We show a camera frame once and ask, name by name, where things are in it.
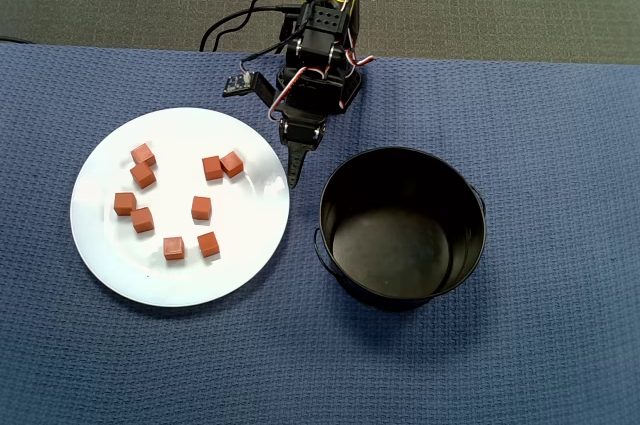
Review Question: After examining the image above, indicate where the red cube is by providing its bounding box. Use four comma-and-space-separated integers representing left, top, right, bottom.
162, 236, 186, 262
190, 195, 213, 222
129, 163, 157, 190
130, 143, 158, 167
130, 206, 155, 234
201, 155, 225, 182
196, 231, 221, 259
113, 192, 138, 217
219, 150, 245, 179

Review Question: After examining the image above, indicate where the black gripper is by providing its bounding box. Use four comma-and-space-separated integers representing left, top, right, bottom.
276, 94, 329, 190

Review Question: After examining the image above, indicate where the thin black camera cable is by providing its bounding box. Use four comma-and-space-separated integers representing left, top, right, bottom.
241, 36, 301, 71

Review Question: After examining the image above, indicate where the white round plate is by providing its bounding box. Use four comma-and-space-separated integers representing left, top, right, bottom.
69, 107, 291, 309

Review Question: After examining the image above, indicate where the black metal bucket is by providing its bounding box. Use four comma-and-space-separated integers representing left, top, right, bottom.
313, 146, 489, 314

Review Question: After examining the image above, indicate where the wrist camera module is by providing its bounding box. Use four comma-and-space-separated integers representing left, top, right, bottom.
222, 70, 277, 107

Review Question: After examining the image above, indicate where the blue woven cloth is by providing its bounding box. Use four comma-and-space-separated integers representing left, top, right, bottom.
0, 42, 640, 425

